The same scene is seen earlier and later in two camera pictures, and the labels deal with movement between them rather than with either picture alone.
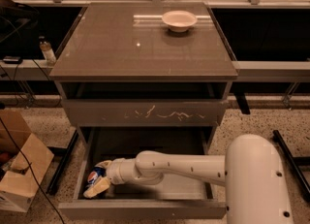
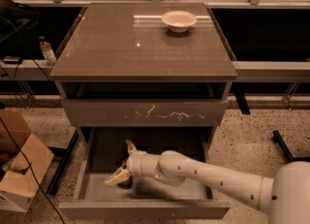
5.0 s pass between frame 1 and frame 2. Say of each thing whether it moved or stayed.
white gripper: moved
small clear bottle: stayed
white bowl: stayed
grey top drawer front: stayed
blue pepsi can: moved
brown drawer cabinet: stayed
